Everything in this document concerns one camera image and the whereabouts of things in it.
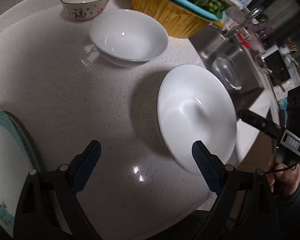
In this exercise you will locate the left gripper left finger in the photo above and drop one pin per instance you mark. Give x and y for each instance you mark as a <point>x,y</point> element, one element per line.
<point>48,207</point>

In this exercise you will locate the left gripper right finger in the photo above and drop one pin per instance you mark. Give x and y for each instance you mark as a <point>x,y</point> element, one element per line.
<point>244,203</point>

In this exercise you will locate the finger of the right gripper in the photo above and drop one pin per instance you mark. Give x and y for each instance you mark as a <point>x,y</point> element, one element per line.
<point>268,127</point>

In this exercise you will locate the teal floral rimmed plate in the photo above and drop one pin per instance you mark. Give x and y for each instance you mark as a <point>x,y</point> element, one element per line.
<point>17,158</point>

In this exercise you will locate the white bowl with dark rim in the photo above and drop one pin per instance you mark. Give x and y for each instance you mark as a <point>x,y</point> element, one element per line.
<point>194,105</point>

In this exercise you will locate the plain white bowl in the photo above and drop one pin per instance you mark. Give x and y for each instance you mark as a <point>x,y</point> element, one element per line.
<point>128,38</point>

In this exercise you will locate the person's right hand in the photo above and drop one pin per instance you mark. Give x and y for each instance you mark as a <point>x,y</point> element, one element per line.
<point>285,181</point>

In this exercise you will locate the stainless steel sink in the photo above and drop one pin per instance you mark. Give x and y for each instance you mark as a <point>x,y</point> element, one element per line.
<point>231,64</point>

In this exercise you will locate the chrome sink faucet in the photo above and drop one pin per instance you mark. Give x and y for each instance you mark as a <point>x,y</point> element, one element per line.
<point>248,18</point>

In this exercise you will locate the yellow basin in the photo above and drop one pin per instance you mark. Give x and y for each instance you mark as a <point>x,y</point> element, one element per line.
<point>177,21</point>

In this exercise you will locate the small bowl with red character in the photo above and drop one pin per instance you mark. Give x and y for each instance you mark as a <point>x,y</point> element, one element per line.
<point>82,10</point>

